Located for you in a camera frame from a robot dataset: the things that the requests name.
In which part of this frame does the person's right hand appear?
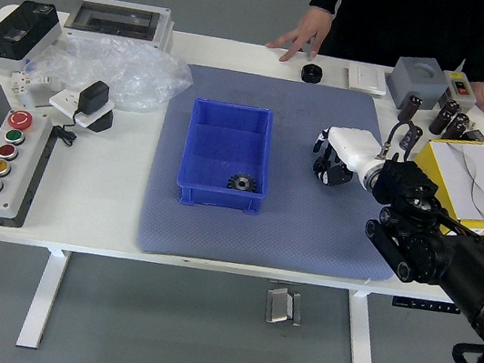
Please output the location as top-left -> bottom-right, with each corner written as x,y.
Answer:
263,0 -> 336,69

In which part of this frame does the black-lidded grey enclosure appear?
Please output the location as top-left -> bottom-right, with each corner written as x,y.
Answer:
0,0 -> 67,80

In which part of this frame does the blue-grey padded mat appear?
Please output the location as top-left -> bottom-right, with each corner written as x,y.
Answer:
134,58 -> 423,293

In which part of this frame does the white plastic connector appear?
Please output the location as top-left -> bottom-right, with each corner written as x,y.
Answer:
8,67 -> 57,100

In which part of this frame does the white wall switch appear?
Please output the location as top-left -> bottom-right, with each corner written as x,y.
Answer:
344,62 -> 390,96

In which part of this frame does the blue plastic box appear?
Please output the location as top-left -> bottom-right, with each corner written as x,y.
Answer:
172,96 -> 281,218

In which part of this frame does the grey box with round hole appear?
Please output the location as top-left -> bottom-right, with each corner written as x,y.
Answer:
382,51 -> 454,117

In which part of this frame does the black power adapter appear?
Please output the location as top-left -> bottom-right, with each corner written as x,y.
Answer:
76,77 -> 112,117

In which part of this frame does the silver metal bracket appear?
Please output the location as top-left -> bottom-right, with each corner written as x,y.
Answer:
262,286 -> 308,330

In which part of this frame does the big black gear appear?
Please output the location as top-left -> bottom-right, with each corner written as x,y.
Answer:
226,170 -> 258,194

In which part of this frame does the grey red-black button switch box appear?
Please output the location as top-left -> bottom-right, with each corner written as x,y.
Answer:
437,68 -> 482,114

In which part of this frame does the black adapter cord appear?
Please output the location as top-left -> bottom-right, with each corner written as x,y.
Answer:
48,105 -> 84,150

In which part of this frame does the black cylindrical capacitor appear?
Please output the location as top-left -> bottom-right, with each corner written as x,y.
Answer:
398,122 -> 425,155

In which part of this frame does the small black flat block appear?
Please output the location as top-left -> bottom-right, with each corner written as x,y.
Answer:
463,127 -> 484,147

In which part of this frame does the white table leg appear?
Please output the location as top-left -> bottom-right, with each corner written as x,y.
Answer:
15,244 -> 72,354
336,288 -> 389,363

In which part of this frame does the person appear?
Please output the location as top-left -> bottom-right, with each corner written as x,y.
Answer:
297,0 -> 484,86

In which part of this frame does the brown cylindrical capacitor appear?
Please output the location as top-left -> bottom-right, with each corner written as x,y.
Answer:
440,110 -> 472,145
428,96 -> 463,138
396,92 -> 425,126

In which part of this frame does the five-button control station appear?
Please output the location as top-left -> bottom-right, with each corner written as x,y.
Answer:
0,106 -> 61,235

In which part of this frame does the clear plastic bag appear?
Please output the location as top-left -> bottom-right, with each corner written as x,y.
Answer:
20,23 -> 199,122

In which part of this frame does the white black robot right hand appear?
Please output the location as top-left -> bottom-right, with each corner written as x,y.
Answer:
307,122 -> 387,195

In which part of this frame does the white power socket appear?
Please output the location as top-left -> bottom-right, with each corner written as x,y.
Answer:
45,86 -> 118,136

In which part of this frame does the yellow white cardboard box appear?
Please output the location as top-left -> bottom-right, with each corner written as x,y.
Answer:
403,130 -> 484,239

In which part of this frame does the black hex nut ring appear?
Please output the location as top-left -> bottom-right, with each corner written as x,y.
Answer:
298,62 -> 325,86

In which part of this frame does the black table control panel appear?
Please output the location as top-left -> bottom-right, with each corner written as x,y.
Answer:
391,294 -> 463,318

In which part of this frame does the small black gear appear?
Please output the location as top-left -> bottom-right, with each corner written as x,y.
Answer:
311,156 -> 334,181

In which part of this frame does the grey clear-lid distribution box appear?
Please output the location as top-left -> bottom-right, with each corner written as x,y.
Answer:
62,0 -> 179,55

